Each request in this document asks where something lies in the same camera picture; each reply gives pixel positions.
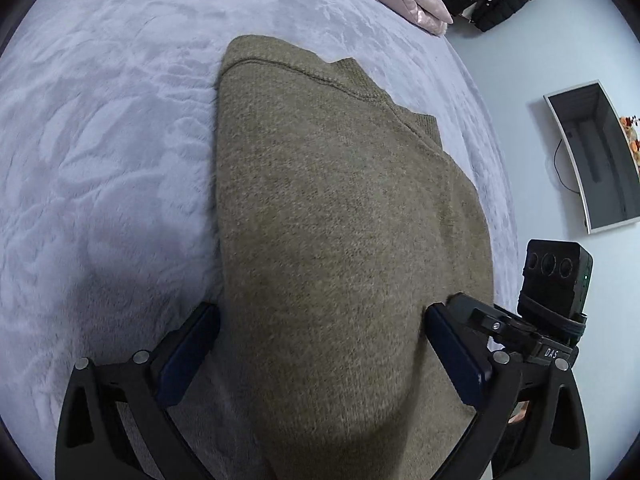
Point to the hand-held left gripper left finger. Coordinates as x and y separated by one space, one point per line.
187 355

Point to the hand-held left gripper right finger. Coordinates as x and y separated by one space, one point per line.
457 360

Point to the purple plush blanket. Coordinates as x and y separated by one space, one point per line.
110 160

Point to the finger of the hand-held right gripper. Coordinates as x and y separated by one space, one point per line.
492 322

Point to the orange flower decoration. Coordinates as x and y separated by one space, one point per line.
631 135

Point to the olive brown knitted sweater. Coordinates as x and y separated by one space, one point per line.
340 240

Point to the white framed wall television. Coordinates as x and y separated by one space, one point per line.
600 160

